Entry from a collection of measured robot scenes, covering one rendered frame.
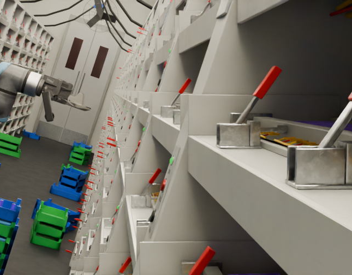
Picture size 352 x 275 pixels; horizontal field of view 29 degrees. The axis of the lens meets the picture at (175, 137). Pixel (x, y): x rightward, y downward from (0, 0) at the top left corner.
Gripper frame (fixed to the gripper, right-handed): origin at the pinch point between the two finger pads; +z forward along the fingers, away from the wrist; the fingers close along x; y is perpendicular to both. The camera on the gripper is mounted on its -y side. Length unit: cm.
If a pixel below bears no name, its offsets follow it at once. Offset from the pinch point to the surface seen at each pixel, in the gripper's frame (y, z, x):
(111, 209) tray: -26, 19, -40
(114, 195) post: -21.5, 18.4, -39.7
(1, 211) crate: -62, -23, 66
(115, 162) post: -18.0, 18.1, 30.3
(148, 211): -9, 20, -131
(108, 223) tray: -28, 19, -57
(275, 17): 26, 21, -180
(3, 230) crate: -70, -19, 67
